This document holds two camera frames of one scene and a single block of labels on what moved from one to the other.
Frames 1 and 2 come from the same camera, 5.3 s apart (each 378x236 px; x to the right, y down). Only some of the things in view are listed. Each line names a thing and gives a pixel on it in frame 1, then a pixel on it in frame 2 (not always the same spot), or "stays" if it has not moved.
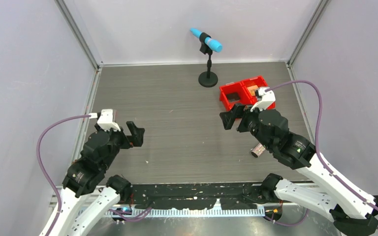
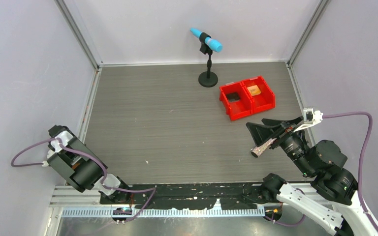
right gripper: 228,118 to 259,133
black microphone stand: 208,78 stays
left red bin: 234,93 stays
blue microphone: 209,42 stays
